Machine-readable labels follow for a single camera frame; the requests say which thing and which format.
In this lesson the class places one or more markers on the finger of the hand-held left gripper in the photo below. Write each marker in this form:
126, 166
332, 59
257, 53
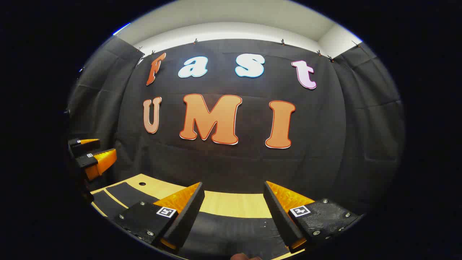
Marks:
85, 146
86, 160

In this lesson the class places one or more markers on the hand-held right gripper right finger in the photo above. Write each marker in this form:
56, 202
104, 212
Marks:
279, 216

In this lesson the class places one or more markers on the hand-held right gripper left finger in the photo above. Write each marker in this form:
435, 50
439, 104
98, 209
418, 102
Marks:
189, 213

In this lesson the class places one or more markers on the black jeans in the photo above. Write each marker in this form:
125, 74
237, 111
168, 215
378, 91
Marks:
231, 234

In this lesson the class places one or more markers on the black backdrop cloth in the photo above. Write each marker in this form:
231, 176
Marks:
234, 166

